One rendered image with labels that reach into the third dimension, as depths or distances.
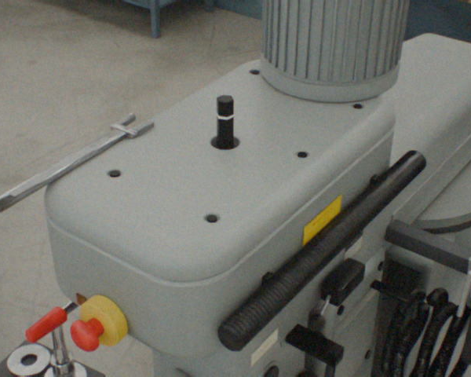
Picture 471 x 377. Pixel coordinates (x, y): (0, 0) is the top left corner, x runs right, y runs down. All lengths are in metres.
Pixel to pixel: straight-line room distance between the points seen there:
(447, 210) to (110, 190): 0.75
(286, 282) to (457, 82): 0.69
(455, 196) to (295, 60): 0.56
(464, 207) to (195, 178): 0.70
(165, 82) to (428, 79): 3.99
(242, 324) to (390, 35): 0.45
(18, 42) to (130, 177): 5.24
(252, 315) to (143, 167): 0.22
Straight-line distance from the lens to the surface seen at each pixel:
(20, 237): 4.00
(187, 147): 0.95
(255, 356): 0.99
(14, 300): 3.64
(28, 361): 1.77
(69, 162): 0.93
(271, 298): 0.86
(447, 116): 1.38
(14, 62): 5.80
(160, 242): 0.80
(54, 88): 5.36
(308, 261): 0.91
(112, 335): 0.89
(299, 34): 1.03
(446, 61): 1.53
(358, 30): 1.02
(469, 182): 1.55
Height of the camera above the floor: 2.39
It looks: 35 degrees down
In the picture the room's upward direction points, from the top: straight up
